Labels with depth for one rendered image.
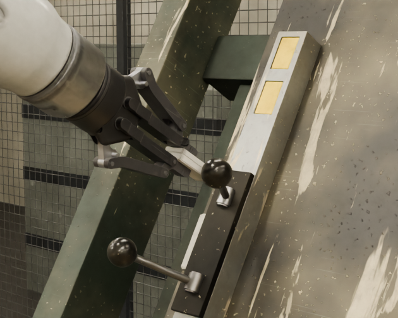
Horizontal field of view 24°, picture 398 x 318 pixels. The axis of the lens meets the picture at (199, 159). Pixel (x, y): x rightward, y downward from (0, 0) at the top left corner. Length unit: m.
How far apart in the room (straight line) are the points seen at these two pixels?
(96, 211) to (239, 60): 0.32
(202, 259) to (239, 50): 0.40
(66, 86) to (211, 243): 0.36
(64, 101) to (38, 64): 0.06
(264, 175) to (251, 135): 0.06
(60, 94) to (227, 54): 0.57
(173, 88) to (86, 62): 0.50
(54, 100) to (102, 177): 0.45
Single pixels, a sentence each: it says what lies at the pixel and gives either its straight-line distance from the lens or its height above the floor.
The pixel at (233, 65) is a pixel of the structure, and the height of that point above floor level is 1.67.
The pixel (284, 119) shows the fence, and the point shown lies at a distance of 1.25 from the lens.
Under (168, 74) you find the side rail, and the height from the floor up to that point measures 1.65.
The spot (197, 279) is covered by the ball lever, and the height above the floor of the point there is 1.40.
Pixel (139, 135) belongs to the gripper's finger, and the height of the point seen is 1.60.
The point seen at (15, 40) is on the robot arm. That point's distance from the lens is 0.88.
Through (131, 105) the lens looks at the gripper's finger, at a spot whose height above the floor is 1.63.
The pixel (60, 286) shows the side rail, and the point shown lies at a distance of 1.35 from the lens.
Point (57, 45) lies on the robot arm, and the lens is 0.91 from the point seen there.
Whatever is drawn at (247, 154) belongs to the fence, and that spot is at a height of 1.55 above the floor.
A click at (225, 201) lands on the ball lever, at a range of 1.20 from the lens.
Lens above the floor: 1.70
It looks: 7 degrees down
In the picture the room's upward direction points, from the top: straight up
